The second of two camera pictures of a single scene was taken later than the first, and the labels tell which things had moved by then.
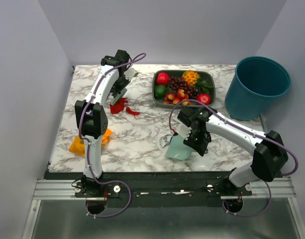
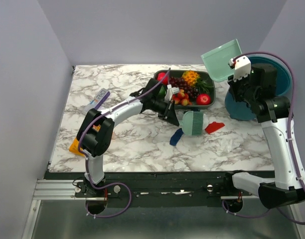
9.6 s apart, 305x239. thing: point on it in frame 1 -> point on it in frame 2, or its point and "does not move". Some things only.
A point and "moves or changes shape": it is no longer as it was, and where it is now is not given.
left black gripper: x=114 y=90 -> x=171 y=116
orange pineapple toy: x=191 y=77 does not move
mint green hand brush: x=119 y=96 moves or changes shape
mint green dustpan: x=177 y=149 -> x=217 y=61
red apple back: x=162 y=78 does not move
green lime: x=160 y=91 does not move
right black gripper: x=201 y=148 -> x=233 y=86
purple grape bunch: x=175 y=83 does not move
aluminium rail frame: x=261 y=188 does not move
